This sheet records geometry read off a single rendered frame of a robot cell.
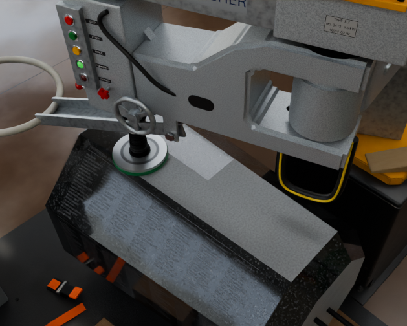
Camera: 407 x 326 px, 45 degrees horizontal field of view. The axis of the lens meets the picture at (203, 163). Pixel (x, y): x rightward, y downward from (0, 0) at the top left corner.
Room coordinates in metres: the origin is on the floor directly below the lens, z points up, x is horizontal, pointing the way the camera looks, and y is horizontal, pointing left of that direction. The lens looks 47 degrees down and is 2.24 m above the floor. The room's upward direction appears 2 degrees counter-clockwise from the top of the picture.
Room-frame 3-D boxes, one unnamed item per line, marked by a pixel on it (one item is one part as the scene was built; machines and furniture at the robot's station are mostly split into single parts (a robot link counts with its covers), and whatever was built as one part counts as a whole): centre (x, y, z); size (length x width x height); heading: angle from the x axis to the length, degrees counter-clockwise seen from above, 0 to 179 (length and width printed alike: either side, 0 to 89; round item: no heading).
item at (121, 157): (1.35, 0.24, 0.87); 0.21 x 0.21 x 0.01
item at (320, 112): (1.05, -0.34, 1.37); 0.19 x 0.19 x 0.20
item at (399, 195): (1.55, -0.76, 0.37); 0.66 x 0.66 x 0.74; 43
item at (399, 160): (1.31, -0.75, 0.80); 0.20 x 0.10 x 0.05; 90
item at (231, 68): (1.16, -0.10, 1.33); 0.74 x 0.23 x 0.49; 63
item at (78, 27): (1.28, 0.36, 1.39); 0.08 x 0.03 x 0.28; 63
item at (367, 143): (1.55, -0.76, 0.76); 0.49 x 0.49 x 0.05; 43
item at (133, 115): (1.19, 0.19, 1.22); 0.15 x 0.10 x 0.15; 63
